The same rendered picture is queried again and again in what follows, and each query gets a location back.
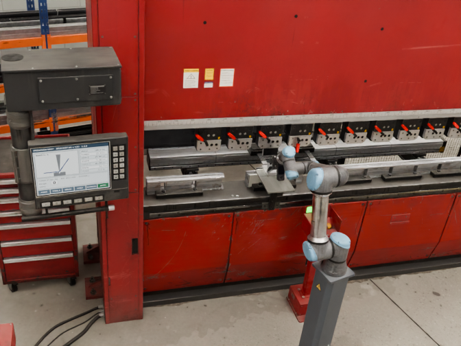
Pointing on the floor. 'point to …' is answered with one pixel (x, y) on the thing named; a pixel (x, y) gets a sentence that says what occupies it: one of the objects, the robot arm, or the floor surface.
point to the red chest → (33, 234)
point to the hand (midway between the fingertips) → (272, 171)
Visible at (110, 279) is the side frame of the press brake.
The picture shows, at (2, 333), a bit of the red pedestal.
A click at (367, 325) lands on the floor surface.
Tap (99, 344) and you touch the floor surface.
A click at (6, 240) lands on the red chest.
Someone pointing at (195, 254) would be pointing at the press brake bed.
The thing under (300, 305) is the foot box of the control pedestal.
